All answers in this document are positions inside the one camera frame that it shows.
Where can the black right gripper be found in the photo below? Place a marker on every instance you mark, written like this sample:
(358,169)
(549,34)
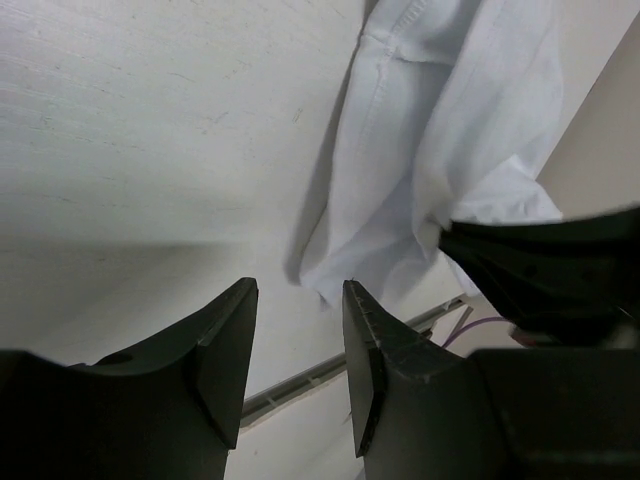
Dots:
(563,284)

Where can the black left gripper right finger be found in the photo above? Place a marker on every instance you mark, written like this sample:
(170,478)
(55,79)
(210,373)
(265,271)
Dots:
(422,412)

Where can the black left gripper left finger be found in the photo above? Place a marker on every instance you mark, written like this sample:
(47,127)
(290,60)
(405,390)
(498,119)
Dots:
(167,407)

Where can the white skirt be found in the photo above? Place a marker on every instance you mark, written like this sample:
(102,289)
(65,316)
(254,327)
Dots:
(449,113)

